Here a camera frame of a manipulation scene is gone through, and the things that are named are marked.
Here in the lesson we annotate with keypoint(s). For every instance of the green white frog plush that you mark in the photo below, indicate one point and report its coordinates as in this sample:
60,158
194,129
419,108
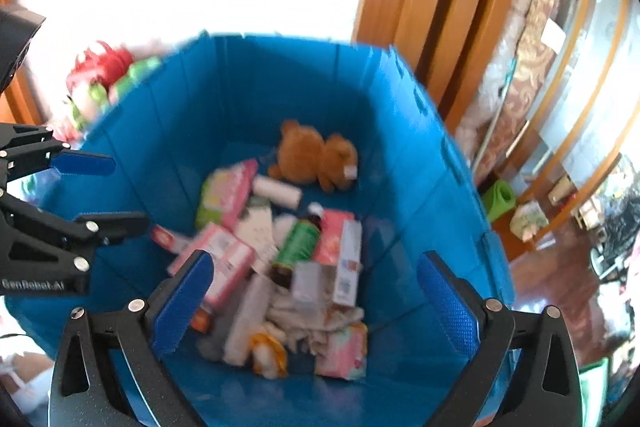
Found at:
90,104

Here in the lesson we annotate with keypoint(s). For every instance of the rolled patterned carpet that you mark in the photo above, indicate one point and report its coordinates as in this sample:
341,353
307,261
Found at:
530,72

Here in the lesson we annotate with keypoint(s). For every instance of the white roll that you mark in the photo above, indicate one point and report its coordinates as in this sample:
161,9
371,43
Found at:
277,192

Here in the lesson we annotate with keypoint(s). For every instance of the green bag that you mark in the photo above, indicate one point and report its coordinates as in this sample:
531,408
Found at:
596,394

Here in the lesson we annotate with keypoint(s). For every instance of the brown bottle with green label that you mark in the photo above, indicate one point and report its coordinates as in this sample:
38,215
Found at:
297,244

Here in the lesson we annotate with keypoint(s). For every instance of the tissue pack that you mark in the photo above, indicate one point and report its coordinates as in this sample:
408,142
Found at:
529,219

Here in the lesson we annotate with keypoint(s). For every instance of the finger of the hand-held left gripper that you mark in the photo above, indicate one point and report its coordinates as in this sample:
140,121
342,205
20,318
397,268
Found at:
115,227
85,164

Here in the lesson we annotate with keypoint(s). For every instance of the red small suitcase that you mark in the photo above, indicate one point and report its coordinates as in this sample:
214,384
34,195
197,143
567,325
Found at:
97,64

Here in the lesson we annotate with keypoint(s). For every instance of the white gloves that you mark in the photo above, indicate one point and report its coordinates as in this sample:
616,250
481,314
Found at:
310,322

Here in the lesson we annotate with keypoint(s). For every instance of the brown teddy bear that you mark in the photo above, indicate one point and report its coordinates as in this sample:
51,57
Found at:
310,154

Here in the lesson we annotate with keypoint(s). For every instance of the long white orange box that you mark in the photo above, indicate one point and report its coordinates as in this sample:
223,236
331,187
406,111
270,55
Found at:
347,264

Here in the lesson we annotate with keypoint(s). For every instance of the white green box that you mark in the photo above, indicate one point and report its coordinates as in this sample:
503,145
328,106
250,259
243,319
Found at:
257,232

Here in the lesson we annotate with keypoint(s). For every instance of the frosted glass sliding door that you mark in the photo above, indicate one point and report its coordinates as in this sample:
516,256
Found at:
595,72

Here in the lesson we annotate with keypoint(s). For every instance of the pink green box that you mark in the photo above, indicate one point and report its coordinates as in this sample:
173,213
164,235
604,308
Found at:
225,192

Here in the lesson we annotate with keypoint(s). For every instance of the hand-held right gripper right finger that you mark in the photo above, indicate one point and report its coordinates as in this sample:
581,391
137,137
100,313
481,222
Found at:
447,302

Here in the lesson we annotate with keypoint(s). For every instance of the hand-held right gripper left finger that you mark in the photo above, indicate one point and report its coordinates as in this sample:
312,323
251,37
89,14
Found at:
182,302

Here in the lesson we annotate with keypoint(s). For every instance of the blue plastic crate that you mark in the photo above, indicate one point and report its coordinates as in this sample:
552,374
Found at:
390,157

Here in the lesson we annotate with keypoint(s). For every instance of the small yellow plush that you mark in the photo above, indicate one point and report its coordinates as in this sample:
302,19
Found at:
270,354

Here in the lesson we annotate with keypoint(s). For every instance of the green yoga mat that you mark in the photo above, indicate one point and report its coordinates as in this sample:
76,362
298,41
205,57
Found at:
499,201

